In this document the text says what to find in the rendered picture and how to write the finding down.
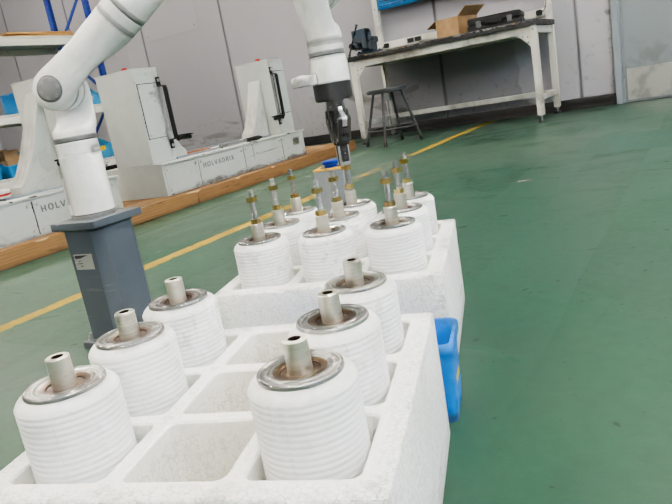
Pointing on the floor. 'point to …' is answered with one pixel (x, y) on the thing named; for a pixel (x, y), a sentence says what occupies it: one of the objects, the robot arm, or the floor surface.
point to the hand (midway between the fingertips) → (343, 154)
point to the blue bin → (446, 329)
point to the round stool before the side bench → (395, 113)
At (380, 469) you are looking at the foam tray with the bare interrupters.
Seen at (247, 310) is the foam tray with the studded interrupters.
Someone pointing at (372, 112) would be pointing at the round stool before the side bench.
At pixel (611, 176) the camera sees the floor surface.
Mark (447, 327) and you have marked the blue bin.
